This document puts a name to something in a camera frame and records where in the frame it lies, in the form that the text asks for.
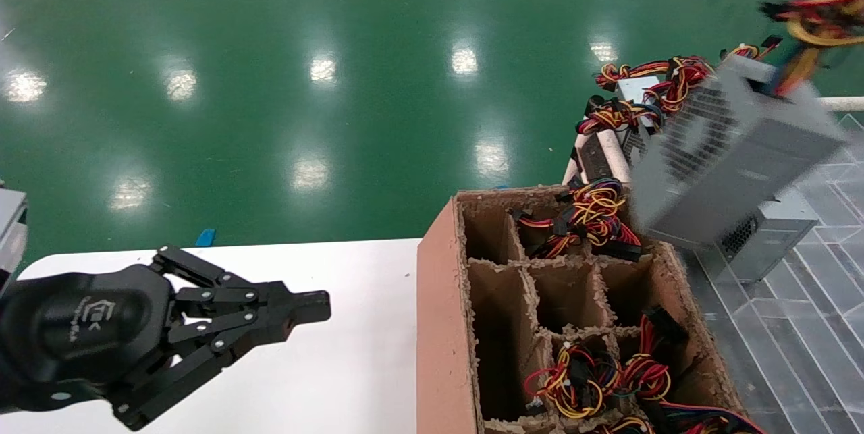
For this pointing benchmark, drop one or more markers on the long white rack pipe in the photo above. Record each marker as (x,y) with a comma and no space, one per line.
(847,104)

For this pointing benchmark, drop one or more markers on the brown divided cardboard box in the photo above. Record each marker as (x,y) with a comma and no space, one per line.
(442,326)

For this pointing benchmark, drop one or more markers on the short white rack pipe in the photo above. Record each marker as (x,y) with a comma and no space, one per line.
(615,157)
(572,171)

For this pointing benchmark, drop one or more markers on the clear plastic rack panel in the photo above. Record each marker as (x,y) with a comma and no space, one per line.
(796,353)

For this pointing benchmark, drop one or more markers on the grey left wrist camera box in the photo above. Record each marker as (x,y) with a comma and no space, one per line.
(10,231)

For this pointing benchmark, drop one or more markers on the blue tape piece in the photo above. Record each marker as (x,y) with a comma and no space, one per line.
(206,237)

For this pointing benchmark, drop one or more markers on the black roller track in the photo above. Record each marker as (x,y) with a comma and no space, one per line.
(594,158)

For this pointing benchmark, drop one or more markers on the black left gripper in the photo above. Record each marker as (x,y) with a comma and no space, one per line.
(81,333)

